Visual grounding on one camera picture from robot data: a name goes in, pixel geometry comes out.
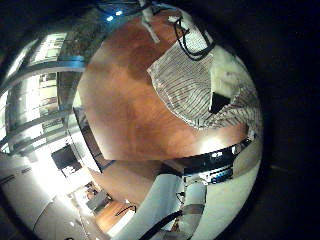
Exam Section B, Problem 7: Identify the white striped piece of clothing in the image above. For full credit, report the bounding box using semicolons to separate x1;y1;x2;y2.
146;14;264;132

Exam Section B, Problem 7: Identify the black electronics rack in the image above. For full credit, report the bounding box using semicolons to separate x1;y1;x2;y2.
181;138;253;186

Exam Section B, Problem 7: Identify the white tape strip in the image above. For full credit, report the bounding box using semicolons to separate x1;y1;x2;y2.
139;4;162;45

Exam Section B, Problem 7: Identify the grey chair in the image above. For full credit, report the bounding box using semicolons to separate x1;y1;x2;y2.
85;188;113;213

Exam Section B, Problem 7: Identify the black monitor screen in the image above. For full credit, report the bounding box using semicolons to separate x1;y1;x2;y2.
50;143;83;172

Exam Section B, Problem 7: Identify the thin black hand cable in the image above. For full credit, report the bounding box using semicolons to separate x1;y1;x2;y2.
173;15;217;62

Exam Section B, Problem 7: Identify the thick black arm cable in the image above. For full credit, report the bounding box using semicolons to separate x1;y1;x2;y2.
138;209;184;240

